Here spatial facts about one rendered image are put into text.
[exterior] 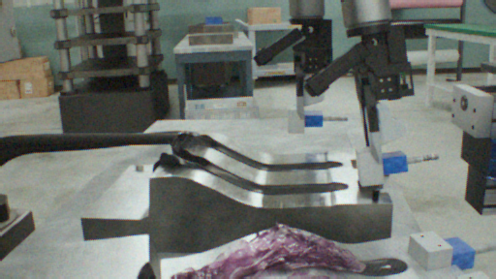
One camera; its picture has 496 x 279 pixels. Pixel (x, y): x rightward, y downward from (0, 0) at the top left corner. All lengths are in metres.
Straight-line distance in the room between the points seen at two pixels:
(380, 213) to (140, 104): 3.96
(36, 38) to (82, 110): 3.04
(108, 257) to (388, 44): 0.50
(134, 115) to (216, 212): 3.90
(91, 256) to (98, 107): 4.11
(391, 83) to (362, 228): 0.23
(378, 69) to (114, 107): 4.02
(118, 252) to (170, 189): 0.19
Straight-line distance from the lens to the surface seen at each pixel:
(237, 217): 0.75
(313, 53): 1.00
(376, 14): 0.74
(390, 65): 0.74
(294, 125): 1.04
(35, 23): 7.57
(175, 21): 7.10
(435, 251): 0.64
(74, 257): 0.60
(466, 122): 1.10
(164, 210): 0.77
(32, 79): 7.26
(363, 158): 0.76
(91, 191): 1.10
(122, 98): 4.60
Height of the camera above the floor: 1.19
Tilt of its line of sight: 16 degrees down
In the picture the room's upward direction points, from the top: 2 degrees counter-clockwise
